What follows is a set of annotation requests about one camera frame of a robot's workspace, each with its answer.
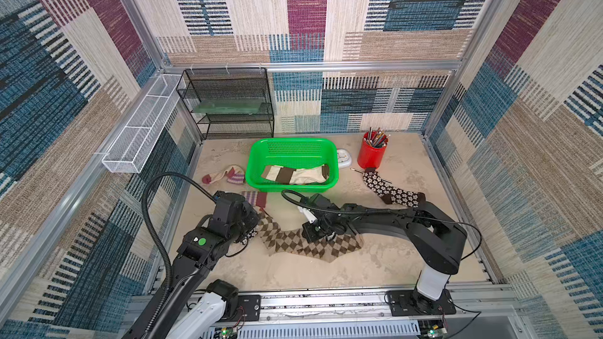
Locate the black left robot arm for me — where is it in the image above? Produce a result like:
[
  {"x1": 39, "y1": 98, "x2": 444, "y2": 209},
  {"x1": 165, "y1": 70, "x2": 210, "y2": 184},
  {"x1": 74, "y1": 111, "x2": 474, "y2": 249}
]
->
[{"x1": 124, "y1": 191, "x2": 259, "y2": 338}]

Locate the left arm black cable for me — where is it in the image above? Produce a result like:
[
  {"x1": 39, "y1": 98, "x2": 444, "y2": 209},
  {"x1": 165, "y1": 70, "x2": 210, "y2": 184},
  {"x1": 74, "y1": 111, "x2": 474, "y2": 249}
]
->
[{"x1": 140, "y1": 171, "x2": 222, "y2": 335}]

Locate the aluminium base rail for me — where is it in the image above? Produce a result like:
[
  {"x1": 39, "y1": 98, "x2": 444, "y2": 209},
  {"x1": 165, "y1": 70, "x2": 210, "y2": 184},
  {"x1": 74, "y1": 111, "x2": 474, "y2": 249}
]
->
[{"x1": 117, "y1": 286, "x2": 533, "y2": 339}]

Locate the white wire wall basket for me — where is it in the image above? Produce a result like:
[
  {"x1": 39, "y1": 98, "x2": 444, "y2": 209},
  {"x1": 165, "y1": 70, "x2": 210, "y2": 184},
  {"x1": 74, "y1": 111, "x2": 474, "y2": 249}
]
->
[{"x1": 102, "y1": 75, "x2": 181, "y2": 174}]

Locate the dark floral pattern sock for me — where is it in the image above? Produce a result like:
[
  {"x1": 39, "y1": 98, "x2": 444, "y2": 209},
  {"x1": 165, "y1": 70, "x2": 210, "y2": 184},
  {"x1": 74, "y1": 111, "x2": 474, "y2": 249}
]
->
[{"x1": 362, "y1": 168, "x2": 426, "y2": 207}]

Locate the black wire mesh shelf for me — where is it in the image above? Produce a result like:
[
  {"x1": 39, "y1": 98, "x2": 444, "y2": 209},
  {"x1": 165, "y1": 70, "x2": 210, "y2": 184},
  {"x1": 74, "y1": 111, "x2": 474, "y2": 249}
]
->
[{"x1": 177, "y1": 67, "x2": 275, "y2": 141}]

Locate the brown argyle sock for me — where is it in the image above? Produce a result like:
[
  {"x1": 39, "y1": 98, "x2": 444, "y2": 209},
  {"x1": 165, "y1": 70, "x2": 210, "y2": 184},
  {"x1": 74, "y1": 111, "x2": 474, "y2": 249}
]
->
[
  {"x1": 256, "y1": 209, "x2": 303, "y2": 255},
  {"x1": 276, "y1": 229, "x2": 364, "y2": 263}
]

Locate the green glass plate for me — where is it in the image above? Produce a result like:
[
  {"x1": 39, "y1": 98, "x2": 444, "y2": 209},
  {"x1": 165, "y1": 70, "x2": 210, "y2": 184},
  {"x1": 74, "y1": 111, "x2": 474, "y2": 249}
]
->
[{"x1": 193, "y1": 99, "x2": 264, "y2": 115}]

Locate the red pencil cup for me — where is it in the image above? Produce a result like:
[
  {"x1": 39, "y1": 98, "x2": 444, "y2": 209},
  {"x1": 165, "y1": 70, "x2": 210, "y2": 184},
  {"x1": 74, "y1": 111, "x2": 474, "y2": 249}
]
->
[{"x1": 357, "y1": 127, "x2": 389, "y2": 169}]

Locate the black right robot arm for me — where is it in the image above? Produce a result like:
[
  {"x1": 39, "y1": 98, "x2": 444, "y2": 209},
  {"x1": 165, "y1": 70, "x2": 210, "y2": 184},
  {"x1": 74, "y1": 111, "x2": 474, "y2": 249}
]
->
[{"x1": 296, "y1": 194, "x2": 467, "y2": 316}]

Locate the cream brown striped sock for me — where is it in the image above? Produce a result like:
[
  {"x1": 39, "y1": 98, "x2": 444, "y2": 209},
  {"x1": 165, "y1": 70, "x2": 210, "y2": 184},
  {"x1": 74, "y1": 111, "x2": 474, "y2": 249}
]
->
[{"x1": 262, "y1": 164, "x2": 330, "y2": 185}]

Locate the pink purple striped sock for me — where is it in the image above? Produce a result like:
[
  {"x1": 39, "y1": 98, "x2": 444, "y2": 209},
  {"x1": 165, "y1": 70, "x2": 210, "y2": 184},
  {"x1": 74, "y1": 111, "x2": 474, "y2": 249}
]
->
[
  {"x1": 202, "y1": 165, "x2": 245, "y2": 185},
  {"x1": 241, "y1": 191, "x2": 268, "y2": 210}
]

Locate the green plastic basket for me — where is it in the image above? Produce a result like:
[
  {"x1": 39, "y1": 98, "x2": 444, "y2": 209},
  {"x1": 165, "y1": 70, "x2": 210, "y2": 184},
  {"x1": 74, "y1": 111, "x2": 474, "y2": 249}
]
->
[{"x1": 246, "y1": 137, "x2": 339, "y2": 193}]

